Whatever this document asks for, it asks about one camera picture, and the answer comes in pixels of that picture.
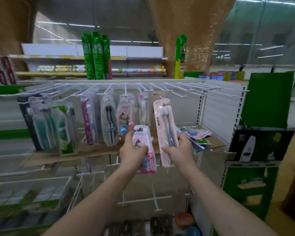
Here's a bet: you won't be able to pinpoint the tall green spray can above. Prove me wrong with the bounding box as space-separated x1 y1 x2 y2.
91 31 106 80
81 32 96 80

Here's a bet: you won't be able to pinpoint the person's left hand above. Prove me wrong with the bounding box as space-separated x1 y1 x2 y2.
119 131 149 171

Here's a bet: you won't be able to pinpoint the green label toothbrush pack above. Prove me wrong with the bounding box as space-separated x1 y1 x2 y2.
51 103 78 156

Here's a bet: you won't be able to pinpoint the green yellow spray can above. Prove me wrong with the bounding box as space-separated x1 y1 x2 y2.
174 34 187 79

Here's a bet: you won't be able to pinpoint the blue round packet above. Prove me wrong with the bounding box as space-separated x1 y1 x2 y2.
185 226 202 236

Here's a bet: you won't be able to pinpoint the person's right hand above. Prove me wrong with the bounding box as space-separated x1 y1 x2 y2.
161 133 197 171

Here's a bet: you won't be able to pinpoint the white shelf unit yellow strips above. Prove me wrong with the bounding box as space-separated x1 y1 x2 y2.
9 43 167 78

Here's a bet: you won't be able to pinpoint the clear green toothbrush pack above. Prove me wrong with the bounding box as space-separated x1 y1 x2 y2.
140 100 150 128

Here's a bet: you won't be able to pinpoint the orange round object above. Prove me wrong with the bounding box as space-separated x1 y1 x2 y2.
174 212 195 229

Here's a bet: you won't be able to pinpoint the row of colourful wrap rolls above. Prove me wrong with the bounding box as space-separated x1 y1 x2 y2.
38 65 167 73

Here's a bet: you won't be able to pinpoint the pink label toothbrush pack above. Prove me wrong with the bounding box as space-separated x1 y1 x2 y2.
81 92 99 146

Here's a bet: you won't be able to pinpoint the person's right forearm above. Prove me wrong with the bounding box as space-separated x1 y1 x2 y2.
184 164 278 236

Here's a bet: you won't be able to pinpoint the brown cardboard tray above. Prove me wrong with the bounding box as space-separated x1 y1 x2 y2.
22 126 226 167

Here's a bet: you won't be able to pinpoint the green spray can red side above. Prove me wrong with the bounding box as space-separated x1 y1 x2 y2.
102 34 113 80

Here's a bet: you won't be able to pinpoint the clear pink-topped toothbrush pack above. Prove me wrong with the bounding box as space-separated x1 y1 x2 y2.
138 92 150 126

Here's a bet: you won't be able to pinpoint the black product box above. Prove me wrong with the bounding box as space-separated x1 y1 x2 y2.
229 129 295 163

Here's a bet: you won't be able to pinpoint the pile of toothbrush packs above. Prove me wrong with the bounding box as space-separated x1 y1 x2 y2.
176 128 213 152

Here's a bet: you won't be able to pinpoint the teal twin toothbrush pack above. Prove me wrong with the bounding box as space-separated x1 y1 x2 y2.
28 95 57 151

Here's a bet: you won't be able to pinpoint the kids toothbrush pack blue toy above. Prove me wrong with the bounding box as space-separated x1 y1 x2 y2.
132 125 157 174
116 93 136 137

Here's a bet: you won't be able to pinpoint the person's left forearm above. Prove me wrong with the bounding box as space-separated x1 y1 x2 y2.
42 164 138 236

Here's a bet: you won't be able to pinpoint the woven brown column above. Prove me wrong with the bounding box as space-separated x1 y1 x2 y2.
146 0 238 76
0 0 36 71

